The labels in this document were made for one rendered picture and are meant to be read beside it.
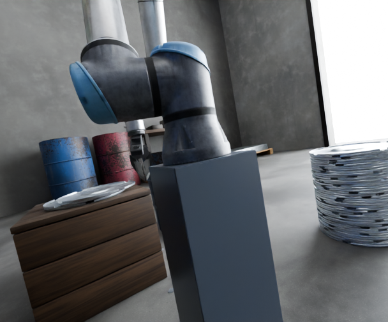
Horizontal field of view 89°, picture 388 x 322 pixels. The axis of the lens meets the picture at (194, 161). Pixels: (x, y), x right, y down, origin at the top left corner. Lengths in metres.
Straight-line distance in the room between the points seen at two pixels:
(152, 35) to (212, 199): 0.55
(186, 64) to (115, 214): 0.53
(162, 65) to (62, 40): 3.86
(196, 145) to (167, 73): 0.14
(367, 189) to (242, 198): 0.63
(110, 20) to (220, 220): 0.45
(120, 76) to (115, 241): 0.55
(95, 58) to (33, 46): 3.72
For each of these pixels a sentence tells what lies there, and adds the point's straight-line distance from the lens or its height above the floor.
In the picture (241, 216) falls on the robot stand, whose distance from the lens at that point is 0.40.
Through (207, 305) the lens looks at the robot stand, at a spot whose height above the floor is 0.20.
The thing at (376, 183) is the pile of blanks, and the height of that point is 0.23.
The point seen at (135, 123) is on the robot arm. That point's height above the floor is 0.61.
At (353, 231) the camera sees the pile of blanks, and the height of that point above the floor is 0.06.
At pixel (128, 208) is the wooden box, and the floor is 0.30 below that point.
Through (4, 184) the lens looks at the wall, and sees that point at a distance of 3.76.
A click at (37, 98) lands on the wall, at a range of 3.86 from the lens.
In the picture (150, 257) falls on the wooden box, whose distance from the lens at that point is 0.83.
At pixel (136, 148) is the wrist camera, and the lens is 0.78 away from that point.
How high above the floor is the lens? 0.48
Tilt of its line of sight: 5 degrees down
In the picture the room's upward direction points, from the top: 10 degrees counter-clockwise
